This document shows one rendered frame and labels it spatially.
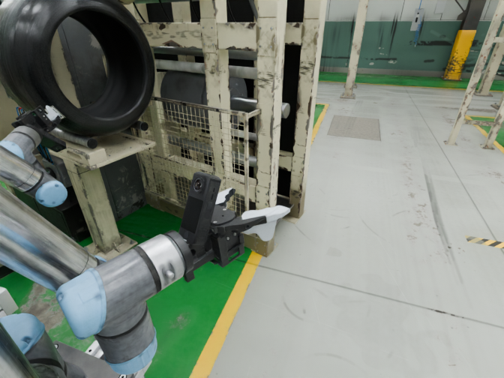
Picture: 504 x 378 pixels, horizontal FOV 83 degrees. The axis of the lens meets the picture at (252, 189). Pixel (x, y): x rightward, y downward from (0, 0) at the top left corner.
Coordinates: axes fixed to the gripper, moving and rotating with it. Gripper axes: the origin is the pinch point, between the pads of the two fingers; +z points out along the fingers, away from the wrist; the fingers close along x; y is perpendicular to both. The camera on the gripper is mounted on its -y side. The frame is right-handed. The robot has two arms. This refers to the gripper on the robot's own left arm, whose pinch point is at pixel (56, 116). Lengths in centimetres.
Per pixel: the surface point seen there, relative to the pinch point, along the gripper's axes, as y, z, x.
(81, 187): -46, 30, 36
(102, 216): -70, 30, 39
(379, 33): -278, 745, -503
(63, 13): 27.4, 13.6, -19.9
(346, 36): -264, 787, -423
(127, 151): -30.6, 17.5, -6.9
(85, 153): -18.7, 3.3, 2.8
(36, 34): 25.0, 5.2, -11.0
